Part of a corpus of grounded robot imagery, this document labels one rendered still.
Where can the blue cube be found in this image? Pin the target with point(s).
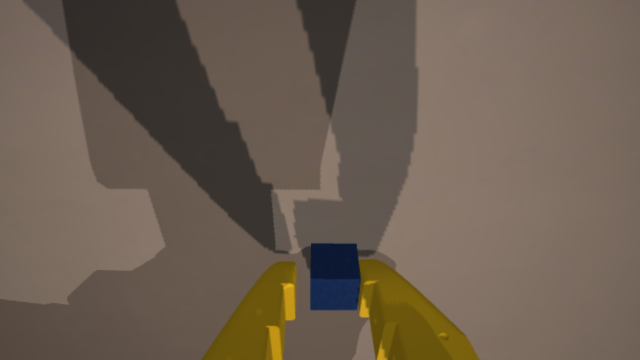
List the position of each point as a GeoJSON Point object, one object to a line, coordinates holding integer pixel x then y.
{"type": "Point", "coordinates": [334, 276]}

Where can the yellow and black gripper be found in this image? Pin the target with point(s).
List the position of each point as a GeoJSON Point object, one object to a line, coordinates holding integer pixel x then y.
{"type": "Point", "coordinates": [405, 325]}

